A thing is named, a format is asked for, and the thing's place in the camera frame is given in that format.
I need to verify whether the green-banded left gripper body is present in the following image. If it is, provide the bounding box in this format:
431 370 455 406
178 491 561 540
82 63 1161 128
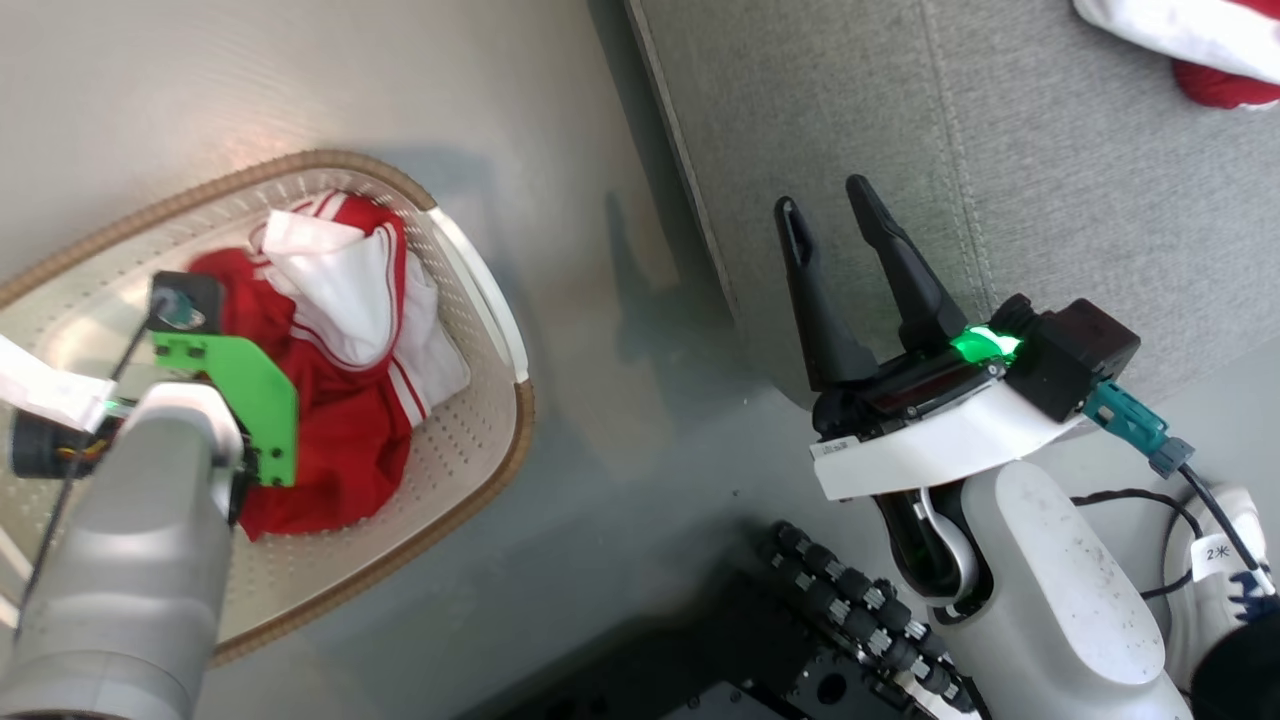
150 330 301 489

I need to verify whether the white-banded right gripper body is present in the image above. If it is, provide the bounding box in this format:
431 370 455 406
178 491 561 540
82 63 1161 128
810 325 1083 501

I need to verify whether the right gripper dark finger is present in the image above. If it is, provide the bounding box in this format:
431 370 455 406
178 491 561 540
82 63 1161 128
774 197 882 393
846 175 970 354

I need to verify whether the red garment with white stripes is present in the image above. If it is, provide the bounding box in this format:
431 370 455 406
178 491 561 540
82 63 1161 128
188 193 419 542

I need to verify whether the white garment with red trim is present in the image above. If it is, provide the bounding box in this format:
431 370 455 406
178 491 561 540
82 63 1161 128
248 190 472 423

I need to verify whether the red and white sports garment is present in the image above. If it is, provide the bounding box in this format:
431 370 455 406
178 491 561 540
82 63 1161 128
1073 0 1280 111

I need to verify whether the grey fabric sofa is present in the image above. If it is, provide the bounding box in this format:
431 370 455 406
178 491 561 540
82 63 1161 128
625 0 1280 413

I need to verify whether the cream perforated laundry basket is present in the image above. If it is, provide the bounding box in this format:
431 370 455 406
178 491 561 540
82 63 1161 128
0 150 537 669

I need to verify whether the white sneaker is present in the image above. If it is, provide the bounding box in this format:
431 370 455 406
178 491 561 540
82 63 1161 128
1163 484 1280 693

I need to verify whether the dark trouser leg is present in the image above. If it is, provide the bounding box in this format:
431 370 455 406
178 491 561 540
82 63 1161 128
1188 595 1280 720

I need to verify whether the black cable drag chain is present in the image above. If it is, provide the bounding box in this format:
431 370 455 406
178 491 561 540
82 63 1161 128
758 520 979 717

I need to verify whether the right camera cable teal plug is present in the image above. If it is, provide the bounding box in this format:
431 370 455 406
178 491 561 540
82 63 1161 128
1068 383 1280 603

